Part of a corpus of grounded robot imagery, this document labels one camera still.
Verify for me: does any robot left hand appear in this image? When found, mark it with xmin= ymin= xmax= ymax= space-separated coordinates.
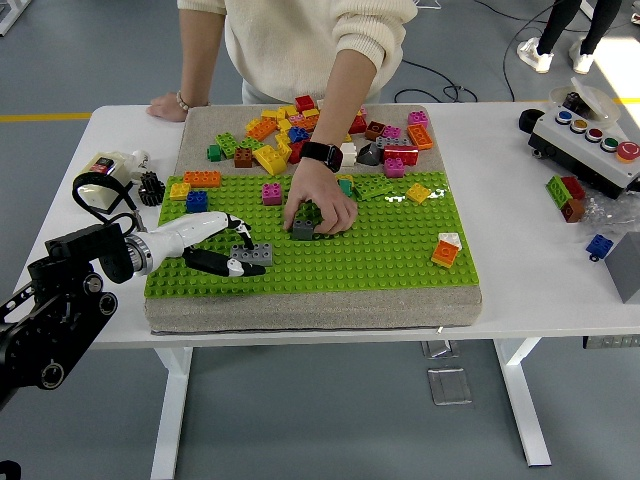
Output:
xmin=143 ymin=210 xmax=268 ymax=279

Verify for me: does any person's right hand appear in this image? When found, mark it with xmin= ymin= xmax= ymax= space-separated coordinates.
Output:
xmin=146 ymin=92 xmax=187 ymax=122

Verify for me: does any person's left hand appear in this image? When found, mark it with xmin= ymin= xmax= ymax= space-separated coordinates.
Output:
xmin=282 ymin=159 xmax=359 ymax=236

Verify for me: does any dark grey 2x2 brick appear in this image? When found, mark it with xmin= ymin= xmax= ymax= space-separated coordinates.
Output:
xmin=290 ymin=217 xmax=316 ymax=241

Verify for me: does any light grey 2x4 brick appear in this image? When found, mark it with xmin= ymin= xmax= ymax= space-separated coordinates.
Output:
xmin=229 ymin=243 xmax=275 ymax=267

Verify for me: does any orange 2x4 brick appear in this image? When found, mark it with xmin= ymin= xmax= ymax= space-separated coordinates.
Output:
xmin=247 ymin=118 xmax=279 ymax=141
xmin=406 ymin=123 xmax=434 ymax=152
xmin=183 ymin=169 xmax=223 ymax=189

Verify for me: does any light green 2x4 brick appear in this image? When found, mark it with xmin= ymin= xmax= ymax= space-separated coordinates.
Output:
xmin=352 ymin=172 xmax=396 ymax=201

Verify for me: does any large yellow brick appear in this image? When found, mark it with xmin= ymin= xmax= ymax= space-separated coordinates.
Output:
xmin=252 ymin=144 xmax=290 ymax=176

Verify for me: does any dark grey slope brick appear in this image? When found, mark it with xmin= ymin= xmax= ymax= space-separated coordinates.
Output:
xmin=356 ymin=142 xmax=383 ymax=166

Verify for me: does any green baseplate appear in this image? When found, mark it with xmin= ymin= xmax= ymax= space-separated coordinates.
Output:
xmin=142 ymin=171 xmax=475 ymax=296

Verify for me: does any orange 2x2 brick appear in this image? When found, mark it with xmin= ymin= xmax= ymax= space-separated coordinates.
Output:
xmin=429 ymin=238 xmax=459 ymax=270

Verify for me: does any green brick with circles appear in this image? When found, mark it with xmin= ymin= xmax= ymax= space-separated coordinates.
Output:
xmin=545 ymin=175 xmax=572 ymax=206

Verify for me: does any black wristwatch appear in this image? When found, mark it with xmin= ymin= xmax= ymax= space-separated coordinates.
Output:
xmin=298 ymin=141 xmax=345 ymax=174

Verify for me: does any black gear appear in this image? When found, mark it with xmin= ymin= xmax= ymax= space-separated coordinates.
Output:
xmin=137 ymin=170 xmax=166 ymax=207

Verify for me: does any person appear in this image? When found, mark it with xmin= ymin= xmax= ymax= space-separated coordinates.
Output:
xmin=515 ymin=0 xmax=624 ymax=75
xmin=177 ymin=0 xmax=419 ymax=106

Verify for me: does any white table leg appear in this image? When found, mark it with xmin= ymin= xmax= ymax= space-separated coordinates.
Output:
xmin=492 ymin=337 xmax=552 ymax=469
xmin=149 ymin=345 xmax=195 ymax=480

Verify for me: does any small clear floor plate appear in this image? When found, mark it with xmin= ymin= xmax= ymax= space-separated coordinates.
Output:
xmin=421 ymin=339 xmax=454 ymax=359

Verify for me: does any black tape roll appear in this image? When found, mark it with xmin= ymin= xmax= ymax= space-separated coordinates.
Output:
xmin=518 ymin=108 xmax=547 ymax=135

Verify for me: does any white button control box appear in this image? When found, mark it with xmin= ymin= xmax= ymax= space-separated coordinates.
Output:
xmin=528 ymin=107 xmax=640 ymax=201

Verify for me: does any clear plastic bag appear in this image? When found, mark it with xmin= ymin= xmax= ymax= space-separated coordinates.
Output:
xmin=579 ymin=187 xmax=640 ymax=241

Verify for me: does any clear round container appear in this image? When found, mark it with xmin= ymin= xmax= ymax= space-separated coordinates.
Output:
xmin=548 ymin=77 xmax=621 ymax=126

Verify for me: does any grey box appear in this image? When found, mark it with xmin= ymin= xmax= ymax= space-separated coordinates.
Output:
xmin=603 ymin=229 xmax=640 ymax=305

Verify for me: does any table control panel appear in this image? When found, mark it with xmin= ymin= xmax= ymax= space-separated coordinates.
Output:
xmin=582 ymin=333 xmax=640 ymax=350

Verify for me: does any cream switch box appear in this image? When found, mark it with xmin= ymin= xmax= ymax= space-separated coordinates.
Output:
xmin=77 ymin=150 xmax=134 ymax=211

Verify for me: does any white furniture frame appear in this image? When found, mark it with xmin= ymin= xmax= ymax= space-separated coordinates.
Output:
xmin=0 ymin=0 xmax=26 ymax=37

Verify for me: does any blue brick keychain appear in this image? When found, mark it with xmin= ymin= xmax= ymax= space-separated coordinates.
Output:
xmin=585 ymin=233 xmax=615 ymax=262

